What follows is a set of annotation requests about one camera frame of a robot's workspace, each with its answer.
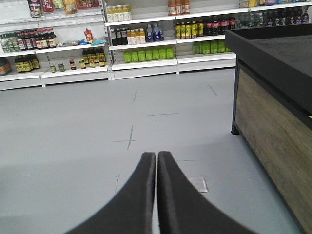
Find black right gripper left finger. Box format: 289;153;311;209
67;152;156;234

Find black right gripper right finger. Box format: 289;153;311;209
157;151;253;234

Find metal floor socket plate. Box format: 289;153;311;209
188;176;209;193

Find black wooden display stand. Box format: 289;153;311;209
225;24;312;234

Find green drink bottles left row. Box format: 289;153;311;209
124;46;176;63

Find green drink bottles row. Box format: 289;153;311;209
124;46;176;63
192;39;231;55

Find sauce jar red lid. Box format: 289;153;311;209
69;59;77;70

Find green drink bottles right row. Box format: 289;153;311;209
192;39;231;55

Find green pickle jar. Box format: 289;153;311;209
50;65;57;73

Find dark soy sauce bottles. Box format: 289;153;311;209
15;54;40;73

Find white supermarket shelf unit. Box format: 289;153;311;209
0;0;312;90

